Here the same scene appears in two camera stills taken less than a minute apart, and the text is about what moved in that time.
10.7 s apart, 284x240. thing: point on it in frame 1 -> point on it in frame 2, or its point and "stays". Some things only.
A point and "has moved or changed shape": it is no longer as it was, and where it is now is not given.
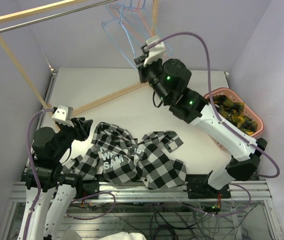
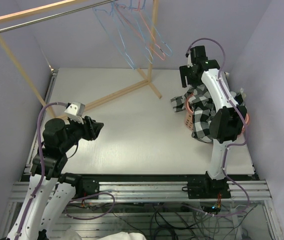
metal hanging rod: (53, 16) stays
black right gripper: (140, 61) -> (184, 71)
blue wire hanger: (119, 20) -> (127, 58)
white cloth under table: (124, 235) stays
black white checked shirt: (118, 156) has moved or changed shape
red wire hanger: (132, 21) stays
